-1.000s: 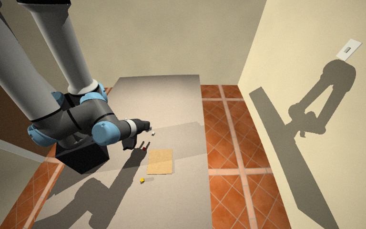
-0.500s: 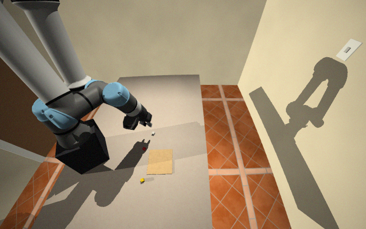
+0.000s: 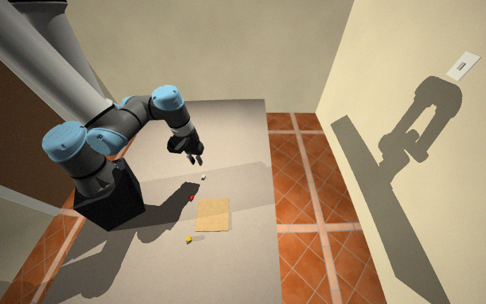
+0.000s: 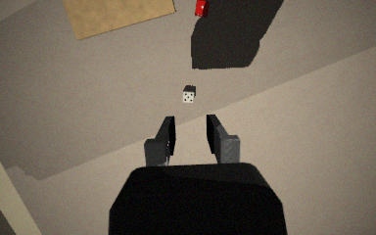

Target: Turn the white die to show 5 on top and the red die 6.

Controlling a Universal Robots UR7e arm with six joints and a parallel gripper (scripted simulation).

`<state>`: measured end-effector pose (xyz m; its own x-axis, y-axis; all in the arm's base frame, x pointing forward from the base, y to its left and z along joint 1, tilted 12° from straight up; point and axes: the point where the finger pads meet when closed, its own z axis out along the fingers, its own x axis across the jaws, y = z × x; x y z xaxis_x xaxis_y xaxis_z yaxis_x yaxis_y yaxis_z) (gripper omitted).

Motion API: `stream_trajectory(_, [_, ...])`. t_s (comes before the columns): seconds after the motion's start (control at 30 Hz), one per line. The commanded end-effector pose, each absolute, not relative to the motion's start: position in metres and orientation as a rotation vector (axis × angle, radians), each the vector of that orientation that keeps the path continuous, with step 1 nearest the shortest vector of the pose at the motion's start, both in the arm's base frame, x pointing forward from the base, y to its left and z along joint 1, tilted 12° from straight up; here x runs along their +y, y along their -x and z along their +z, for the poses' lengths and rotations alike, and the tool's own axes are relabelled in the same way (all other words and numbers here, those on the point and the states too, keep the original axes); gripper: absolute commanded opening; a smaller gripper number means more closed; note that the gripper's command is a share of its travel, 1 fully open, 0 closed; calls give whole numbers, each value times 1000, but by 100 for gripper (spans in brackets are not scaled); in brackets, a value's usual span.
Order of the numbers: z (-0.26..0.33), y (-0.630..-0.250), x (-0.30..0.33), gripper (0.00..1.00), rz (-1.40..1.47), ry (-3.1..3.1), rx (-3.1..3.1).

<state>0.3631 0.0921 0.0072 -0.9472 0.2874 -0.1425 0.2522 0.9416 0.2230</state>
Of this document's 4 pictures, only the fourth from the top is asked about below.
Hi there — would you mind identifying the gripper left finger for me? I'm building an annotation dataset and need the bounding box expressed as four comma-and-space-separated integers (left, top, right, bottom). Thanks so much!
144, 117, 176, 166

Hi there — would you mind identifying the red die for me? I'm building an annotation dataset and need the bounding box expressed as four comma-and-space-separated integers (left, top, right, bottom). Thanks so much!
195, 0, 210, 18

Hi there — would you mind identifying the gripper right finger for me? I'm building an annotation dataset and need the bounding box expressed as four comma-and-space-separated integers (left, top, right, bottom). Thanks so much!
207, 115, 241, 164

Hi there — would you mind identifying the tan square mat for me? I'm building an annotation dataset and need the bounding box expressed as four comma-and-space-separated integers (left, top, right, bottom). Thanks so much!
62, 0, 175, 40

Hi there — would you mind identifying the white die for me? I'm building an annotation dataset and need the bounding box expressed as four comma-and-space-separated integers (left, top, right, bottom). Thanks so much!
183, 90, 194, 103

